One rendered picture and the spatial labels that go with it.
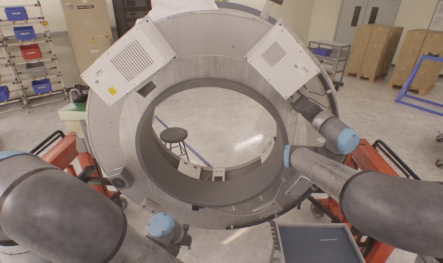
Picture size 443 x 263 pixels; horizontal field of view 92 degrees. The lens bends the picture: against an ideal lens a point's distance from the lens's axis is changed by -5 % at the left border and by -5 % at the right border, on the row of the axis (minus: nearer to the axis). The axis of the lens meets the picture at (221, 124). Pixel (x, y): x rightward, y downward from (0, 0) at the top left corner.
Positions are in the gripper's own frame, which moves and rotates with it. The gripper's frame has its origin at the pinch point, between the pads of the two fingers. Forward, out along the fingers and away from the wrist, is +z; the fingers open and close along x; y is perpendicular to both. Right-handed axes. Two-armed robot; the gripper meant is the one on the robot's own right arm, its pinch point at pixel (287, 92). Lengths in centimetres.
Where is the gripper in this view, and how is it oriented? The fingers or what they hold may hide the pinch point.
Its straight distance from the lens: 110.0
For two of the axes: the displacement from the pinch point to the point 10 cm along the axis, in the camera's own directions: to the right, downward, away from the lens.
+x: 6.8, -7.1, -2.0
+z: -3.9, -5.7, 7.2
